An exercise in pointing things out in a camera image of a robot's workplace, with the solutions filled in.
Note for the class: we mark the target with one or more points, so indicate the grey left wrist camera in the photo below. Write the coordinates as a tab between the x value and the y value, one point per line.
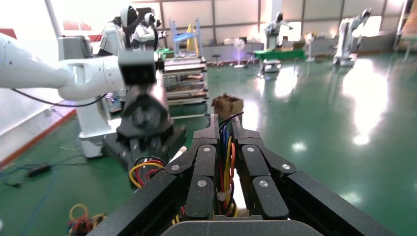
137	70

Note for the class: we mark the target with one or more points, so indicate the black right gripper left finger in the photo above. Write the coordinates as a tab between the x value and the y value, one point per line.
203	169

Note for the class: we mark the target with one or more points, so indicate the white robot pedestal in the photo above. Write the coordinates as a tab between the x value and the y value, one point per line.
92	130

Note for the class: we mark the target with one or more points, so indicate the white standing fan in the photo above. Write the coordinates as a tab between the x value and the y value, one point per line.
239	44
309	39

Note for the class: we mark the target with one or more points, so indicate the grey cabinet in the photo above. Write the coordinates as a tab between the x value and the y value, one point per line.
73	49

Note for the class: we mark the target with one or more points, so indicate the blue metal frame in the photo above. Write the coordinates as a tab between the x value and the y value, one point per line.
182	37

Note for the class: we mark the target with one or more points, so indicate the white humanoid robot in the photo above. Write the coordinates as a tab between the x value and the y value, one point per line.
347	39
273	31

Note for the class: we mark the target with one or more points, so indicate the white mobile base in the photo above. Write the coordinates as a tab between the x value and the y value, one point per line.
272	66

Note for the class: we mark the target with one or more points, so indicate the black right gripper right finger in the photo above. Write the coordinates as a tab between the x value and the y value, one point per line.
257	169

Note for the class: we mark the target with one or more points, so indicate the round stool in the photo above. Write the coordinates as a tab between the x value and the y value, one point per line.
216	56

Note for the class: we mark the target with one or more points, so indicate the white robot, black visor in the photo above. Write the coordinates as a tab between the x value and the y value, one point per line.
143	35

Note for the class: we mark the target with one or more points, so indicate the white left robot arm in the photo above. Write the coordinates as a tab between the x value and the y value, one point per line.
32	71

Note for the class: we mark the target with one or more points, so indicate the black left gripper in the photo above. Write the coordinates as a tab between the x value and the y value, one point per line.
145	114

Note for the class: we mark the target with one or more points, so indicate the black power adapter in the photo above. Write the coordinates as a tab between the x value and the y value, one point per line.
39	170

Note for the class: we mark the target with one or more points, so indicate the stacked tray shelf cart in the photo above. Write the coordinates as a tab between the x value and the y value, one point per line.
184	81

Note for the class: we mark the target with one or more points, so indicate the yellow object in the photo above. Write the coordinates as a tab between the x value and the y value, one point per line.
191	42

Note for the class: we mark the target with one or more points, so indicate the small brown cardboard box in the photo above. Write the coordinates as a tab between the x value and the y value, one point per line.
228	107

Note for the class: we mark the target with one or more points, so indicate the white robot, black head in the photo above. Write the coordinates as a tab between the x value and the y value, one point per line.
114	39

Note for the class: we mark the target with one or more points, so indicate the green table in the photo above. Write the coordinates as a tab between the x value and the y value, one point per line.
280	54

